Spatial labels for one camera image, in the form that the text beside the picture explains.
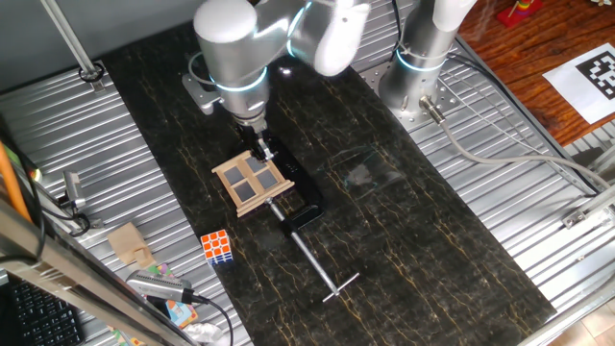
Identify thin grey wrist cable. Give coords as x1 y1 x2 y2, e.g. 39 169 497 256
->
186 51 220 90

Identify black marble pattern mat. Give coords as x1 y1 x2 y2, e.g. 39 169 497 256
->
102 9 557 346

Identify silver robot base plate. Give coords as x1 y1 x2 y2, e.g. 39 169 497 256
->
359 62 463 134

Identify slanted metal pole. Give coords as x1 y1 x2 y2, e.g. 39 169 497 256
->
40 0 107 93

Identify crumpled white wrapper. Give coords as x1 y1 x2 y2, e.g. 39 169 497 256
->
184 321 225 345

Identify small grey mounted camera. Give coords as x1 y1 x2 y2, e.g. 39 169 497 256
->
57 170 87 210

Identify red ring stacking toy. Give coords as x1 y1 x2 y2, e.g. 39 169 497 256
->
496 0 544 29

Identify black C-clamp with steel screw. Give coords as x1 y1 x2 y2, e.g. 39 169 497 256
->
266 134 360 304

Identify orange and white Rubik's cube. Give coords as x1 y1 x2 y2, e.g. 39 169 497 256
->
200 229 235 266

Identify brown wooden table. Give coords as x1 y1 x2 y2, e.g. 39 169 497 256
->
455 0 615 148

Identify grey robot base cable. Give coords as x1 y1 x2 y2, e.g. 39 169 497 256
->
420 95 611 191

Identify silver depth camera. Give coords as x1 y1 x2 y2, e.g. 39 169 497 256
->
125 269 196 305

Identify white paper with black marker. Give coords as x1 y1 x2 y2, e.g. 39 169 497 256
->
542 42 615 125

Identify black camera cable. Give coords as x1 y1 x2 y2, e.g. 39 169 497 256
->
191 293 235 346

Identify black cable ring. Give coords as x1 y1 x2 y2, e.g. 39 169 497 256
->
78 61 106 84

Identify orange pole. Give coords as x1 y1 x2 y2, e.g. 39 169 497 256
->
0 141 33 225

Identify aluminium corner bracket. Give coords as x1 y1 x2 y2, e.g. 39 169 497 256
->
561 185 615 230

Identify small wooden sliding window model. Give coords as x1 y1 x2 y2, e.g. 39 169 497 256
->
210 149 296 218

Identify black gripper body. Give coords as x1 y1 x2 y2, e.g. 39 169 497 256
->
237 123 271 151

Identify colourful picture cards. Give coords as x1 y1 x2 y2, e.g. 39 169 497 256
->
146 262 199 329

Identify black keyboard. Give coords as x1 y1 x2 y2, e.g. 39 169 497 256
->
9 278 86 346

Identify small wooden house block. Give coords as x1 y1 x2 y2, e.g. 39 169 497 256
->
106 221 158 269

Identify steel frame beam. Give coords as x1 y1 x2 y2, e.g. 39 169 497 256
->
0 199 201 346

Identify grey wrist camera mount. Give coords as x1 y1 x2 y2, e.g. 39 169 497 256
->
181 71 224 116

